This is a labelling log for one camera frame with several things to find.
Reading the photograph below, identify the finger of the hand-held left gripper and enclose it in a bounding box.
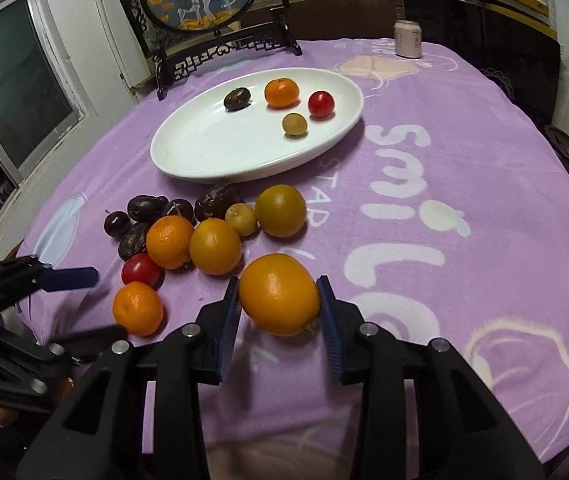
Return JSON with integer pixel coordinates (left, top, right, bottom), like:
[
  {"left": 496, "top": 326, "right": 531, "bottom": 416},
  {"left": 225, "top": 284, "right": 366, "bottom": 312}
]
[
  {"left": 24, "top": 324, "right": 129, "bottom": 401},
  {"left": 0, "top": 255, "right": 100, "bottom": 311}
]

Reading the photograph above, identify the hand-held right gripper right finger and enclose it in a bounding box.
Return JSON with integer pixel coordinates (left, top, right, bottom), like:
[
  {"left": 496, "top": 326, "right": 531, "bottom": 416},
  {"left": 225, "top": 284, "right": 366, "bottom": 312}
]
[{"left": 316, "top": 275, "right": 547, "bottom": 480}]

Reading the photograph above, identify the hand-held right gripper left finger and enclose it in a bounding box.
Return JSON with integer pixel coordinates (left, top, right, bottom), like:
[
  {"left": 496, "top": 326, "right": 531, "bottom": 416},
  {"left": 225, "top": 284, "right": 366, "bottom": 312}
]
[{"left": 14, "top": 276, "right": 241, "bottom": 480}]

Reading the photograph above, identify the bright orange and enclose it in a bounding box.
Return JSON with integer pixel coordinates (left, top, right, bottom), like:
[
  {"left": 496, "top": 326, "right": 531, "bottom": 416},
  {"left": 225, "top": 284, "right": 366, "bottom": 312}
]
[{"left": 238, "top": 253, "right": 321, "bottom": 337}]

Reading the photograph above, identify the red cherry tomato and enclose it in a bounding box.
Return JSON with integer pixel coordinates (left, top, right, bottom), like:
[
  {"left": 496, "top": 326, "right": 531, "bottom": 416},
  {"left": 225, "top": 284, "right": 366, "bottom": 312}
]
[
  {"left": 307, "top": 90, "right": 335, "bottom": 119},
  {"left": 121, "top": 253, "right": 161, "bottom": 288}
]

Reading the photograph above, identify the dark red cherry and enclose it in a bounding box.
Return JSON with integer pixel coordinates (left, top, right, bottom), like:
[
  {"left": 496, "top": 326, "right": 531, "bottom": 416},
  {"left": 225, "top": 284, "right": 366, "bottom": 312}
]
[
  {"left": 160, "top": 198, "right": 198, "bottom": 226},
  {"left": 104, "top": 210, "right": 132, "bottom": 237}
]

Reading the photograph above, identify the dark wrinkled plum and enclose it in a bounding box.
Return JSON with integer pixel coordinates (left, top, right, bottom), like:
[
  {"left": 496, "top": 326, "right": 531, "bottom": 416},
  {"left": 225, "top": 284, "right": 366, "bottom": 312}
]
[
  {"left": 117, "top": 221, "right": 152, "bottom": 261},
  {"left": 127, "top": 195, "right": 169, "bottom": 223},
  {"left": 223, "top": 87, "right": 252, "bottom": 112},
  {"left": 194, "top": 182, "right": 244, "bottom": 221}
]

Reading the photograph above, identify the greenish orange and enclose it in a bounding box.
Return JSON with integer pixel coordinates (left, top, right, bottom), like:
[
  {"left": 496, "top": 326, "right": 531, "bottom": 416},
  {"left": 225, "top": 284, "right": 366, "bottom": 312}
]
[{"left": 255, "top": 184, "right": 308, "bottom": 239}]

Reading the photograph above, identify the white oval plate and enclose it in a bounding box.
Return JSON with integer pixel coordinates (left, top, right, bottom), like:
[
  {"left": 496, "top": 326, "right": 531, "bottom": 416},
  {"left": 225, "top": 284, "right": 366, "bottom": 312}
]
[{"left": 151, "top": 67, "right": 364, "bottom": 183}]

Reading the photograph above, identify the white framed window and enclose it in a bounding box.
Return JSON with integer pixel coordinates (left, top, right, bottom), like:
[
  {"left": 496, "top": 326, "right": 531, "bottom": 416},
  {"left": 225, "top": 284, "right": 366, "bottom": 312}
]
[{"left": 0, "top": 0, "right": 88, "bottom": 186}]

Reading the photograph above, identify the purple printed blanket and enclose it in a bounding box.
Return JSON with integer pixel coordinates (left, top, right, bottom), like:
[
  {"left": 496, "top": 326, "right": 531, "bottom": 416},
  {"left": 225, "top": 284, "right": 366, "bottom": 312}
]
[{"left": 14, "top": 37, "right": 569, "bottom": 466}]

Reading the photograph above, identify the pink beverage can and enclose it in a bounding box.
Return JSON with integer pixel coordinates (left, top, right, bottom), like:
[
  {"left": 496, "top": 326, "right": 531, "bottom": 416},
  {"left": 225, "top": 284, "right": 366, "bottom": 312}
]
[{"left": 394, "top": 20, "right": 424, "bottom": 59}]

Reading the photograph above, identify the black flat panel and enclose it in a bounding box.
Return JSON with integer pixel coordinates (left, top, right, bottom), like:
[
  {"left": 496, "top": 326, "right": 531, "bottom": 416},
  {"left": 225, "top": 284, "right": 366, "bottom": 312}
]
[{"left": 403, "top": 0, "right": 562, "bottom": 126}]

